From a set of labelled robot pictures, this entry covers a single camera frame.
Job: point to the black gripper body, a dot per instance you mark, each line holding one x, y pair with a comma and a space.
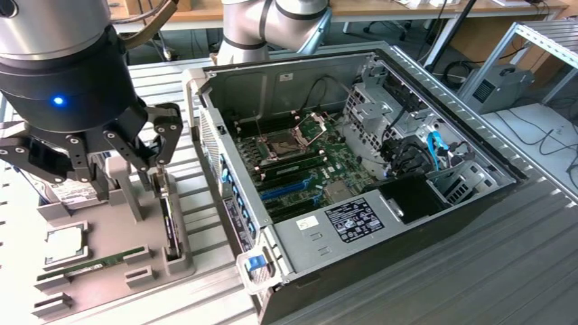
67, 84

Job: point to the black graphics card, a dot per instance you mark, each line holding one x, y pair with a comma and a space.
168, 223

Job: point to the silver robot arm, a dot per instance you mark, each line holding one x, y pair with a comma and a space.
252, 27

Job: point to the hard disk in blue caddy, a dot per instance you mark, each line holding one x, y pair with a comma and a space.
72, 194

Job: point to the CPU socket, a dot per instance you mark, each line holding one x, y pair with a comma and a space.
279, 147

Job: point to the silver CPU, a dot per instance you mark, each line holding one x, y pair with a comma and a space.
65, 245

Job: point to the grey parts rack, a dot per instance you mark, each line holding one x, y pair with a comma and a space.
112, 243

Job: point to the black RAM stick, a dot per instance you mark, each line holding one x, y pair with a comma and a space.
294, 167

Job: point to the blue expansion slot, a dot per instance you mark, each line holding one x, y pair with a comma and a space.
282, 191

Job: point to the metal socket cover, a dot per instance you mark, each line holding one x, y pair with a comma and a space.
311, 130

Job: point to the green RAM stick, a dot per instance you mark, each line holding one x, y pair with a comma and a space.
89, 265

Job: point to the wooden desk with white legs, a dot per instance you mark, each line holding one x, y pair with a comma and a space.
193, 15

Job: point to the black expansion slot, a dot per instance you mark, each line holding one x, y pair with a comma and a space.
288, 208

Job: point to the green motherboard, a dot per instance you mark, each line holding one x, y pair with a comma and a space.
343, 159

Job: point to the silver chipset heatsink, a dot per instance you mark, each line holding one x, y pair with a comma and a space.
338, 193

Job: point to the silver power supply unit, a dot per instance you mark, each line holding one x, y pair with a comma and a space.
311, 243

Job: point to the metal drive cage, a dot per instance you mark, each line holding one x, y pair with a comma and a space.
415, 123

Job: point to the dark office chair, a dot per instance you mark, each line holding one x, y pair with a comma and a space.
383, 26

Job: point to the black fan shroud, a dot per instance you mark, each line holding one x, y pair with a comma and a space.
406, 199

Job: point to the open PC case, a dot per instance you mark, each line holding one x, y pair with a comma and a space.
383, 271

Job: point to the metal disk bay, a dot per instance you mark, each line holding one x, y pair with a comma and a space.
458, 189

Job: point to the black pole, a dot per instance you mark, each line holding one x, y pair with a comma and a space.
452, 30

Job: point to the long wooden desk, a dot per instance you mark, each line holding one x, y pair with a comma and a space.
496, 10

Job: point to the aluminium frame rack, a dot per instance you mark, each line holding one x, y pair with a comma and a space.
546, 37

